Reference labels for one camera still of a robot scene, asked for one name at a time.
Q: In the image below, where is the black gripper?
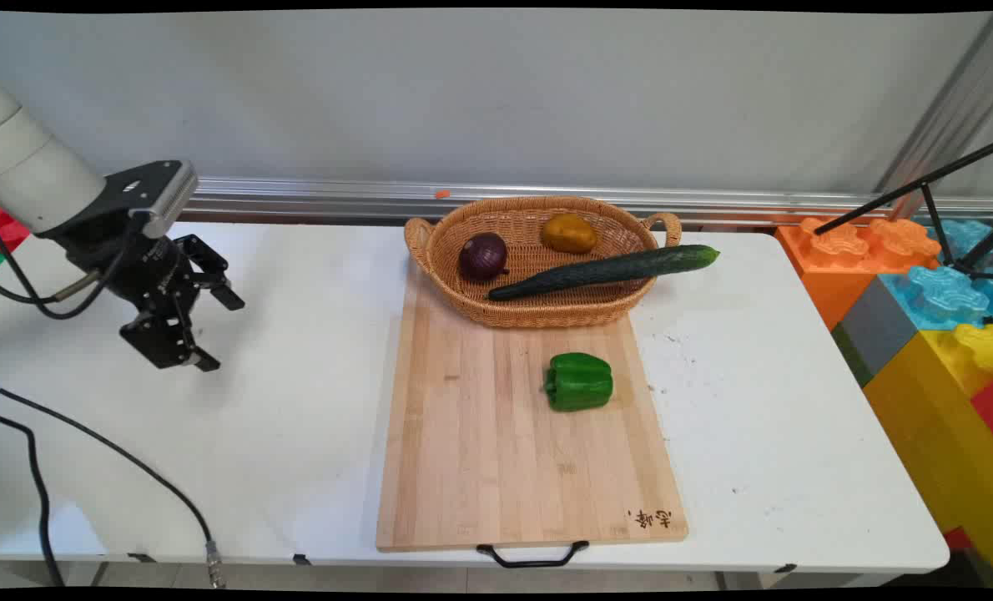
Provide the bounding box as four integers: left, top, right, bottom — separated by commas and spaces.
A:
50, 219, 246, 373

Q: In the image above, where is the long green cucumber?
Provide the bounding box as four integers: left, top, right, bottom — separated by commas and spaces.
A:
486, 244, 721, 302

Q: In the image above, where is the big red toy block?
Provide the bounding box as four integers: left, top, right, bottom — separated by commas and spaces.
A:
0, 200, 32, 253

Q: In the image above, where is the red onion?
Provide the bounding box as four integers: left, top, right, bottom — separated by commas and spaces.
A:
459, 232, 511, 283

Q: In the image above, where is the woven wicker basket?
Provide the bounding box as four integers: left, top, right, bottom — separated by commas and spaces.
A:
404, 196, 683, 330

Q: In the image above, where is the green bell pepper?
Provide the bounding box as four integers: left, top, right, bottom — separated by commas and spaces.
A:
543, 351, 614, 412

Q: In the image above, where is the big orange toy block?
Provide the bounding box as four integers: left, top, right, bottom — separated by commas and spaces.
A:
775, 216, 942, 331

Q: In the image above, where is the big grey toy block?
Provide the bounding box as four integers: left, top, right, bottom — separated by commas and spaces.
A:
830, 275, 920, 388

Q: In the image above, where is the black tripod stand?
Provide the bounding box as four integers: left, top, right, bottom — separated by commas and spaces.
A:
813, 137, 993, 281

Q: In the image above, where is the big blue toy block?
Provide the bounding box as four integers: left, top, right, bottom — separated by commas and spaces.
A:
879, 265, 993, 332
929, 219, 993, 270

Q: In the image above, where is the big yellow toy block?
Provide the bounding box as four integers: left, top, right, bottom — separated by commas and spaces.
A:
863, 323, 993, 588

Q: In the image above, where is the silver wrist camera black mount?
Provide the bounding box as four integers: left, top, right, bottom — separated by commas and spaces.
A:
61, 159, 200, 245

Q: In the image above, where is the black cable with inline connector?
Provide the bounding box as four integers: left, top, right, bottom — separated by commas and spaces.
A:
0, 213, 228, 589

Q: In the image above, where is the aluminium rail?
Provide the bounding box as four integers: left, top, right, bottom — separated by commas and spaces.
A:
178, 176, 993, 227

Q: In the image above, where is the plain black cable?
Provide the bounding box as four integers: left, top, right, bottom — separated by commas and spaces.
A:
0, 271, 101, 588

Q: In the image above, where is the wooden cutting board black handle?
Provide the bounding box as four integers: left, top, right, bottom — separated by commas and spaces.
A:
376, 271, 689, 570

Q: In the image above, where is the slanted aluminium post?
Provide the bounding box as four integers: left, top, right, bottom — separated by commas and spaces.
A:
875, 12, 993, 223

